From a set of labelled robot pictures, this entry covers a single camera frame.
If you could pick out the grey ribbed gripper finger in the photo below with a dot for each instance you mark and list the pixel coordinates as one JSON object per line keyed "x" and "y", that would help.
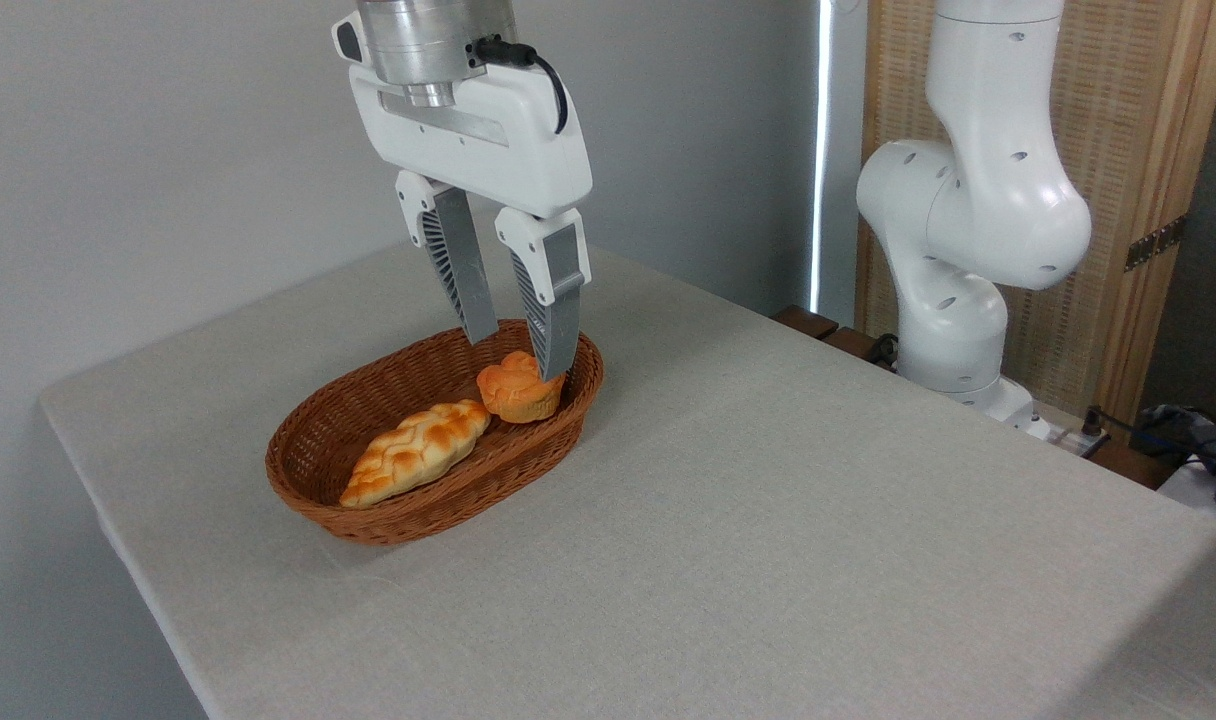
{"x": 558, "y": 300}
{"x": 463, "y": 270}

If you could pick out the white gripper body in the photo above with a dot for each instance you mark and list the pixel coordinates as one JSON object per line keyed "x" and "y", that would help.
{"x": 488, "y": 140}

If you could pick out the orange muffin-shaped bread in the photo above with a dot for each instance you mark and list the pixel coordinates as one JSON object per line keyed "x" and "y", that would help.
{"x": 513, "y": 395}

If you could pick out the braided bread loaf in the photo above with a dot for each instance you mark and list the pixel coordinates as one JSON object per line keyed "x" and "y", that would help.
{"x": 413, "y": 452}

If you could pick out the brown oval wicker basket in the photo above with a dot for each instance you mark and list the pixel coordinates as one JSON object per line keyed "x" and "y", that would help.
{"x": 408, "y": 390}

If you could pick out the grey tablecloth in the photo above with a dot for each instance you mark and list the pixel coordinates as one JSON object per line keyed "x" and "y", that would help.
{"x": 768, "y": 520}

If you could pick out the white power strip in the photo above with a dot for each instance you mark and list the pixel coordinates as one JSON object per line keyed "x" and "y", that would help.
{"x": 1063, "y": 432}

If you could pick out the wooden rattan folding screen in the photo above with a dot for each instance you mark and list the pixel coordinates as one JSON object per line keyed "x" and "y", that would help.
{"x": 1128, "y": 120}

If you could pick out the metal screen hinge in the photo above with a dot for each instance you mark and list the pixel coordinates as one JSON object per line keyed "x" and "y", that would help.
{"x": 1155, "y": 243}

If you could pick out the dark blue bag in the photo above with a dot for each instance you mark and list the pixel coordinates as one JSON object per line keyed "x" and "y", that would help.
{"x": 1203, "y": 445}

